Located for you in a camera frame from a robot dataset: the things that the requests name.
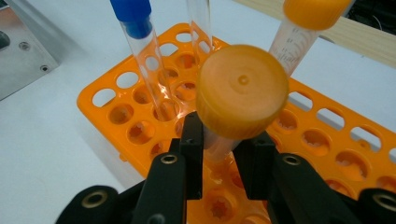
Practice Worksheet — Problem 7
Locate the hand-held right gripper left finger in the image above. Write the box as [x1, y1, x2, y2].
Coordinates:
[169, 111, 204, 201]

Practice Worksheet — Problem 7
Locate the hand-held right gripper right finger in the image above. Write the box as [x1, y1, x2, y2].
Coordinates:
[233, 130, 281, 201]

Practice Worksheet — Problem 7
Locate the orange cap test tube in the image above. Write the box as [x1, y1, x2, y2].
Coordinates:
[268, 0, 353, 77]
[195, 44, 290, 163]

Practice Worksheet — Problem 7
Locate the orange plastic test tube rack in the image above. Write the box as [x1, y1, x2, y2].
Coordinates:
[77, 22, 396, 224]

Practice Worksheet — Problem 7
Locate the blue cap test tube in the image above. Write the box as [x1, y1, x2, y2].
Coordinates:
[109, 0, 182, 123]
[185, 0, 216, 63]

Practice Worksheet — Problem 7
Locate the silver metal test tube rack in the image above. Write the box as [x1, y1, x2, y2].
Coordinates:
[0, 0, 60, 102]

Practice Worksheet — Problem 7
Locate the wooden board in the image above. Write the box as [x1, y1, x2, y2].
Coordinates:
[233, 0, 396, 69]

